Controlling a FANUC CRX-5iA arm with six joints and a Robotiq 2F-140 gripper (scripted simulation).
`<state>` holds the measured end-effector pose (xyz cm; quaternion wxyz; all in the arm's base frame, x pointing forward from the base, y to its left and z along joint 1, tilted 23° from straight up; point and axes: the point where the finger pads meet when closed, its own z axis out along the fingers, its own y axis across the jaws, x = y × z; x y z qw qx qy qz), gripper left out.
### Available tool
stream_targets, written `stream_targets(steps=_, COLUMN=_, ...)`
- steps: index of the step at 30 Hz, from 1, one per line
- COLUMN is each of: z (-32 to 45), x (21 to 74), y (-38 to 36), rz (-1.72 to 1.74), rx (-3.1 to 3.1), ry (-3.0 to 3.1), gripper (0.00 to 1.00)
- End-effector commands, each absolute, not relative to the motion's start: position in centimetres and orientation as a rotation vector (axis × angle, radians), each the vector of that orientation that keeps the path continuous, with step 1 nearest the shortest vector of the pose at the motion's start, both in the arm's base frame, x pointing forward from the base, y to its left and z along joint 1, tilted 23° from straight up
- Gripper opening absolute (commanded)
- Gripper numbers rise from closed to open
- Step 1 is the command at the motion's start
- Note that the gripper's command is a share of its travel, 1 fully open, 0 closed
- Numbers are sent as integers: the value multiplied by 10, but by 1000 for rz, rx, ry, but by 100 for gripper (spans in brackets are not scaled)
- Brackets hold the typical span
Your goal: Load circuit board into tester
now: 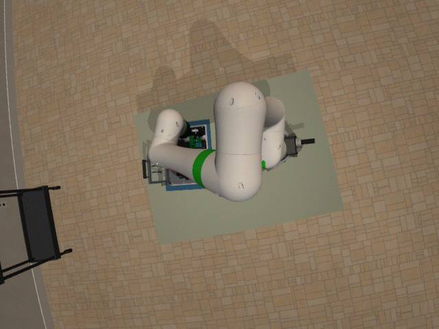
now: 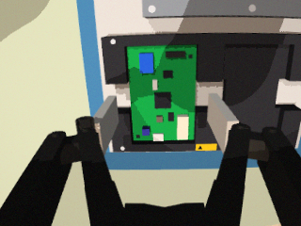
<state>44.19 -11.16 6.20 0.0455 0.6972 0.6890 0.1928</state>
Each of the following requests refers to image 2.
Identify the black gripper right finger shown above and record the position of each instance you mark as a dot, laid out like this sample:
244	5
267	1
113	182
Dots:
281	172

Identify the green circuit board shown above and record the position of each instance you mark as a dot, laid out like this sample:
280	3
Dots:
162	81

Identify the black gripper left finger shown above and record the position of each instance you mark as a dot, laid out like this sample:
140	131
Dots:
35	197

